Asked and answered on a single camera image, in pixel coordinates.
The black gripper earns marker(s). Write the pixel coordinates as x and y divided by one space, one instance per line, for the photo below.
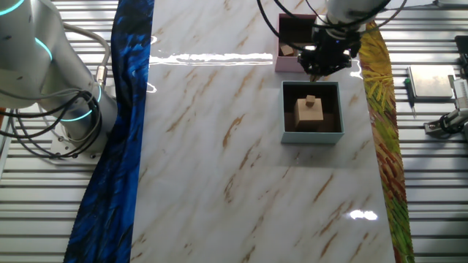
331 51

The medium wooden cube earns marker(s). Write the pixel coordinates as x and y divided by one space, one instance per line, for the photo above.
287 50

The small wooden cube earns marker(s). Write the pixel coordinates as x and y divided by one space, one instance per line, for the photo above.
310 101

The large wooden cube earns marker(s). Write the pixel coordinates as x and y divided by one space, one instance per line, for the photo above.
309 116

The pink open box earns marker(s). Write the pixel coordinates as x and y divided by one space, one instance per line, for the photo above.
285 65

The light blue open box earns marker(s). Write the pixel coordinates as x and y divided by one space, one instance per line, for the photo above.
311 138

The grey flat object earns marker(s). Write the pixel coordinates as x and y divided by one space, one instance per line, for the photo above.
453 3

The yellow green patterned cloth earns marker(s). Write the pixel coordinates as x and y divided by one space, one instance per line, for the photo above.
387 146

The square silver metal plate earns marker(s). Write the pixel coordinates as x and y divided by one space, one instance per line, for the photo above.
431 82

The black device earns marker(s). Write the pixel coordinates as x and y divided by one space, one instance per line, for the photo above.
462 45

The white ribbed device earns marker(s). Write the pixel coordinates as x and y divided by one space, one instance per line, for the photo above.
461 89

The white marble pattern sheet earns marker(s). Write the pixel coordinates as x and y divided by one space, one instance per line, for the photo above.
219 182

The blue patterned cloth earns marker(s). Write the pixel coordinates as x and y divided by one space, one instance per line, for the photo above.
109 182

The metal clamp bracket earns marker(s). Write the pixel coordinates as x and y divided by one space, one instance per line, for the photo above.
433 128

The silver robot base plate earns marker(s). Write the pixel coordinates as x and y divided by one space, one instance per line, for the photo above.
84 157

